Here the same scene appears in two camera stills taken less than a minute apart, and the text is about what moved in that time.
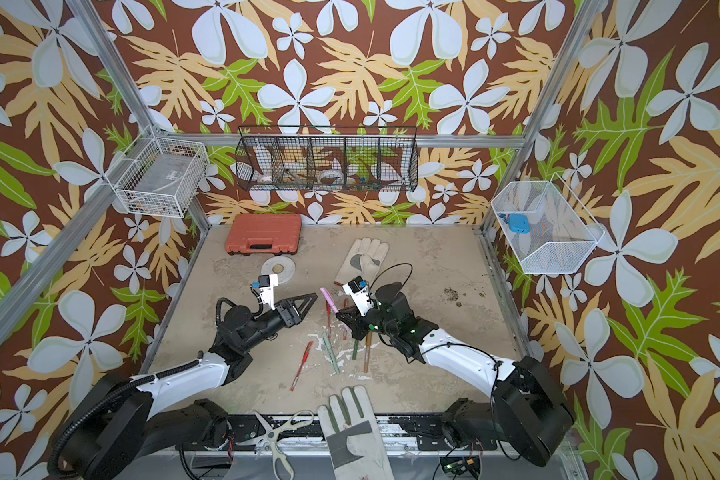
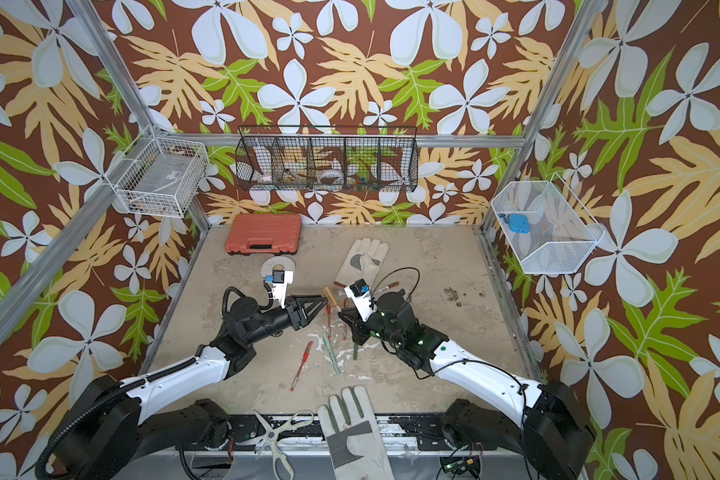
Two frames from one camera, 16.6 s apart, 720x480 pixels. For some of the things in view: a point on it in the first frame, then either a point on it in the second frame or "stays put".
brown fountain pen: (367, 352) -> (331, 297)
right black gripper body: (366, 320) stays put
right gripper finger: (351, 316) stays put
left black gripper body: (277, 320) stays put
